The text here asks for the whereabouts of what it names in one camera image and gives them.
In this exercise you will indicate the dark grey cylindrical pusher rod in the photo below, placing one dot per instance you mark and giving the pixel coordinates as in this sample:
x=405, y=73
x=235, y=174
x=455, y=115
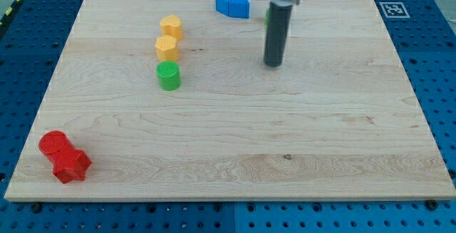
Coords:
x=277, y=32

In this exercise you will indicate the green star block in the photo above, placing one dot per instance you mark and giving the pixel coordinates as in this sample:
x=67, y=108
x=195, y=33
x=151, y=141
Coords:
x=266, y=18

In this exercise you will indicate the red cylinder block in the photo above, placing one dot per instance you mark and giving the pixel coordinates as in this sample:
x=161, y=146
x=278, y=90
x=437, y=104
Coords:
x=55, y=146

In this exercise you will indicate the white fiducial marker tag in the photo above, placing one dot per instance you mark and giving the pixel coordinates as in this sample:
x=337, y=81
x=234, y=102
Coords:
x=394, y=10

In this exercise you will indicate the wooden board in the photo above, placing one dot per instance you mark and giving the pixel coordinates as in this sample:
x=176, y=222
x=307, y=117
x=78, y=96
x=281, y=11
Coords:
x=337, y=120

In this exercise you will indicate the red star block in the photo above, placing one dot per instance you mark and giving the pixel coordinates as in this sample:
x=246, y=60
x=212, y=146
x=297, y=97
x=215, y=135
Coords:
x=70, y=166

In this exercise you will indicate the green cylinder block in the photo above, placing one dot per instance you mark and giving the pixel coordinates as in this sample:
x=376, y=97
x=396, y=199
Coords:
x=168, y=73

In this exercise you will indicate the yellow hexagon block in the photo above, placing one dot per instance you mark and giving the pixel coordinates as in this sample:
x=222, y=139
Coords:
x=166, y=48

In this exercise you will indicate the blue triangle block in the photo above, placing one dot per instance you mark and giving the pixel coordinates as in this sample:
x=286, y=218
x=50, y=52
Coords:
x=239, y=9

